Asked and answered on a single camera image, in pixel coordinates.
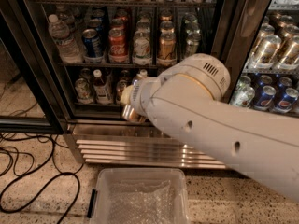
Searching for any brown tea bottle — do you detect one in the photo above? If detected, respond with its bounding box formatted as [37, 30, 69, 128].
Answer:
[93, 69, 112, 105]
[132, 69, 148, 85]

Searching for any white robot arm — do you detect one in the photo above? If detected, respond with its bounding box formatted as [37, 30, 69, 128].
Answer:
[121, 53, 299, 202]

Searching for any blue pepsi can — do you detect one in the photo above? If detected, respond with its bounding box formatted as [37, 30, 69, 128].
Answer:
[274, 88, 299, 113]
[81, 28, 104, 63]
[253, 85, 276, 110]

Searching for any brown tea bottle left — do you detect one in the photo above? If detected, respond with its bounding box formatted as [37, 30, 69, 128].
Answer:
[93, 69, 112, 105]

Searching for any black floor cable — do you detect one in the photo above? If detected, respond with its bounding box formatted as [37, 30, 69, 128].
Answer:
[0, 133, 85, 224]

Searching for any blue Pepsi can far right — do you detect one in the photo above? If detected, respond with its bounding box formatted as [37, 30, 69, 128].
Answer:
[274, 88, 299, 113]

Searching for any brown tea bottle right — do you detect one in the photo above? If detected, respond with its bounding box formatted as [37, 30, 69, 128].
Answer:
[132, 69, 148, 85]

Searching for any clear water bottle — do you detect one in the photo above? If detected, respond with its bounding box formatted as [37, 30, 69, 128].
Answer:
[48, 14, 83, 63]

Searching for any clear plastic storage bin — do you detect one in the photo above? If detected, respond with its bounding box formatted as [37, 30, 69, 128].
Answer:
[88, 168, 191, 224]

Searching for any green silver soda can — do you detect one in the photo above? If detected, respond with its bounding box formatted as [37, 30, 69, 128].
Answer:
[183, 32, 201, 58]

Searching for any open glass fridge door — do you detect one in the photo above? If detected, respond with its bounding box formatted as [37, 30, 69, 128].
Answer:
[0, 2, 66, 134]

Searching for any white green soda can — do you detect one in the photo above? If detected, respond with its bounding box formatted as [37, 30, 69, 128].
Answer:
[133, 31, 151, 65]

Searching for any stainless fridge vent grille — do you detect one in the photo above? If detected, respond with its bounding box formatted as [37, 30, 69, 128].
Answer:
[63, 134, 226, 169]

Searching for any gold can bottom shelf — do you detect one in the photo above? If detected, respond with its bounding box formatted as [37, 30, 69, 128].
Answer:
[116, 79, 128, 104]

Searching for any white green can right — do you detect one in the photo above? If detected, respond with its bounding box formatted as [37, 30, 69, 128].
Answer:
[230, 76, 255, 107]

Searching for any green can bottom shelf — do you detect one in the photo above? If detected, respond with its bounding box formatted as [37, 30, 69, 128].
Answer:
[75, 78, 93, 104]

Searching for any red Coca-Cola can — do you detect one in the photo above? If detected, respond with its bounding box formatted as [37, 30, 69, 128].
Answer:
[108, 28, 128, 63]

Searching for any gold orange soda can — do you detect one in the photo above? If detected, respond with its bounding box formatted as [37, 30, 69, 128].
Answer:
[157, 33, 176, 66]

